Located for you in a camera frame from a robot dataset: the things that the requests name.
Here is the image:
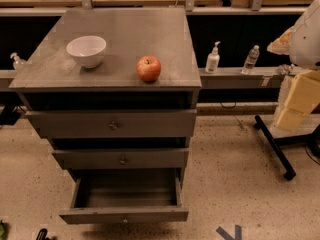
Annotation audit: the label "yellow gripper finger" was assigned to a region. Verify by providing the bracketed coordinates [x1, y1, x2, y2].
[285, 70, 320, 114]
[275, 108, 308, 131]

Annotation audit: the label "grey bottom drawer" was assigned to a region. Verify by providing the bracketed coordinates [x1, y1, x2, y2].
[60, 168, 188, 224]

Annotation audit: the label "grey drawer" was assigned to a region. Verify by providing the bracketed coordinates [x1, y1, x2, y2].
[53, 148, 189, 170]
[26, 109, 197, 139]
[60, 168, 188, 224]

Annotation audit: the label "grey drawer cabinet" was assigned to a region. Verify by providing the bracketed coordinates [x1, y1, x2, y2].
[8, 7, 203, 185]

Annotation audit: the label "grey middle drawer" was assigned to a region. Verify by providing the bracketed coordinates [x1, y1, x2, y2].
[53, 148, 189, 170]

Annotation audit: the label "grey top drawer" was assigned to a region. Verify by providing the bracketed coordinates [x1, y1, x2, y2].
[26, 109, 197, 139]

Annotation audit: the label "black stand base legs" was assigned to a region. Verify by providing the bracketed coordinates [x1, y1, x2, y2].
[254, 115, 320, 181]

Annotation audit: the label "crumpled clear plastic wrap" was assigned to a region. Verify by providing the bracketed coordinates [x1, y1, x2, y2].
[277, 64, 295, 75]

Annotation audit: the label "clear plastic water bottle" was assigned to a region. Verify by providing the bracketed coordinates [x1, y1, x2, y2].
[241, 45, 260, 75]

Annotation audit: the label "white pump lotion bottle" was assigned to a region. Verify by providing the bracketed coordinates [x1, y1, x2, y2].
[205, 41, 220, 74]

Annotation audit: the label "red apple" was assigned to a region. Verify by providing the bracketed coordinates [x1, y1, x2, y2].
[136, 55, 161, 82]

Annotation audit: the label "white ceramic bowl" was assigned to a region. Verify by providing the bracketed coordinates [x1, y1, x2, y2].
[66, 36, 106, 68]

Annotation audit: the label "black object floor bottom left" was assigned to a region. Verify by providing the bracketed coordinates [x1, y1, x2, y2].
[36, 228, 50, 240]

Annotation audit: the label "clear pump bottle left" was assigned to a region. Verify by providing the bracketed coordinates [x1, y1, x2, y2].
[10, 52, 26, 70]

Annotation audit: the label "green object floor edge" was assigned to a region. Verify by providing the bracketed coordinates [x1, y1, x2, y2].
[0, 221, 6, 240]

